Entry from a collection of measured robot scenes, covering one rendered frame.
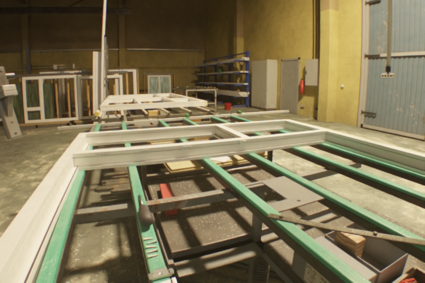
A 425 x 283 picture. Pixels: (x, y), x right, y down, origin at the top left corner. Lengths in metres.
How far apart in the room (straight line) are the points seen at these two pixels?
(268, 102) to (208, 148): 9.15
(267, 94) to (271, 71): 0.94
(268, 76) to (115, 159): 9.37
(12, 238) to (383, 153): 1.40
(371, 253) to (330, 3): 7.73
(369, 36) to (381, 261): 6.90
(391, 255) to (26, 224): 1.09
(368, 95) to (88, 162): 7.08
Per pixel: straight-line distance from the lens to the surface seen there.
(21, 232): 0.61
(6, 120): 0.58
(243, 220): 1.19
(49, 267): 0.61
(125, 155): 1.11
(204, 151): 1.17
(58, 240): 0.68
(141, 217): 0.65
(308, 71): 8.83
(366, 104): 7.53
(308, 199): 0.85
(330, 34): 8.12
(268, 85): 10.22
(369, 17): 7.73
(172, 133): 1.54
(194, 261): 1.01
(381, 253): 1.08
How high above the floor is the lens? 1.23
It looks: 10 degrees down
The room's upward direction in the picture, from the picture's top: straight up
